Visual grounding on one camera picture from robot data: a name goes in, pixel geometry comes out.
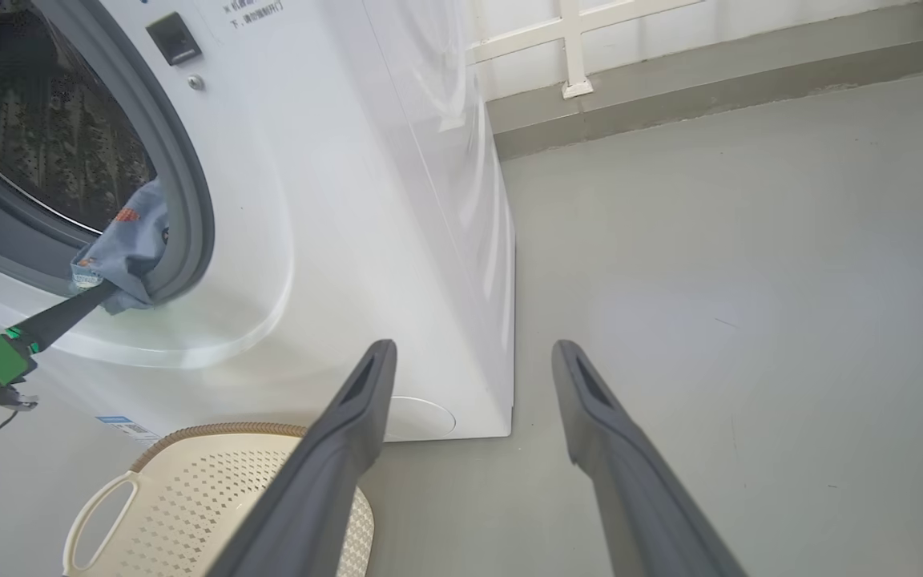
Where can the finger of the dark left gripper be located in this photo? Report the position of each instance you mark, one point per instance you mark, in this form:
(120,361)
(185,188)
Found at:
(61,316)

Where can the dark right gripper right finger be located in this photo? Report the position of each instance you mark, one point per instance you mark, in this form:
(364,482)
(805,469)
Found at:
(638,497)

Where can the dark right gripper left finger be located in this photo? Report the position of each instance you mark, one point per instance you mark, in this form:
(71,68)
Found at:
(325,481)

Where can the blue bear print garment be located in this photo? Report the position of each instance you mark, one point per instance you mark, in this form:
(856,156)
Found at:
(137,240)

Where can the cream perforated basket brown rim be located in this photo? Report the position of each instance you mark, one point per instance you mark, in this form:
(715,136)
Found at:
(181,513)

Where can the white front-load washing machine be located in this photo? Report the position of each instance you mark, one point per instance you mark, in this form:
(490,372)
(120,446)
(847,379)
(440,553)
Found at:
(349,200)

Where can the blue energy label sticker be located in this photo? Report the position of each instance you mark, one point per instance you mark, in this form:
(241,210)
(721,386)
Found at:
(129,427)

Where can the white window frame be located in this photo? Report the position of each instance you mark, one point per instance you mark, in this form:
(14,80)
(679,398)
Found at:
(572,48)

